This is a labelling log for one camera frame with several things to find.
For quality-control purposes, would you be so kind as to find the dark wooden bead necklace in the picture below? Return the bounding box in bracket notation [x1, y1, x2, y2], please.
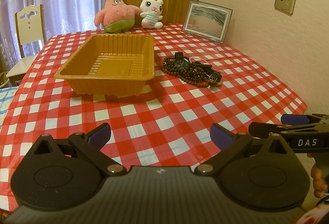
[161, 55, 209, 88]

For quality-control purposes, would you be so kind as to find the white pearl necklace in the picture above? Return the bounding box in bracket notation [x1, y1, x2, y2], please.
[188, 56, 209, 64]

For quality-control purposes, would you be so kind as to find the black wrist watch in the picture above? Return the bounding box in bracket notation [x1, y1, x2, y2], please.
[173, 52, 191, 71]

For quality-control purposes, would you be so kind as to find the yellow plastic tray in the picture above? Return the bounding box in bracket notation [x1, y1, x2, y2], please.
[54, 34, 155, 97]

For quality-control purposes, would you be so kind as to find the person's right hand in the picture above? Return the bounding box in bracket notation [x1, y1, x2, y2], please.
[311, 163, 328, 198]

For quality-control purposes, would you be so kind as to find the red white checkered tablecloth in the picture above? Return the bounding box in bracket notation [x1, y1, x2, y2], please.
[1, 24, 307, 211]

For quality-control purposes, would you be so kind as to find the blue white checkered bedsheet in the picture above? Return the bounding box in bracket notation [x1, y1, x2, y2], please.
[0, 87, 18, 127]

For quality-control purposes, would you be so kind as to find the beige waste basket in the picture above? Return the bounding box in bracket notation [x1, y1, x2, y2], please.
[0, 71, 9, 89]

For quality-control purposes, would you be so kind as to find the framed sand art picture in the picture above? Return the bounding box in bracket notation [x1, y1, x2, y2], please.
[182, 0, 233, 44]

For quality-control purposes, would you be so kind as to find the white wooden chair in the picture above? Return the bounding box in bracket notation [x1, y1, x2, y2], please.
[6, 4, 47, 87]

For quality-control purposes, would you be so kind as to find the white bunny plush toy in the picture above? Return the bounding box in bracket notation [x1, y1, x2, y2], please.
[140, 0, 163, 29]

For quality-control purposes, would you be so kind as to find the pink starfish plush toy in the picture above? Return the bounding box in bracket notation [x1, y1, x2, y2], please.
[94, 0, 141, 33]

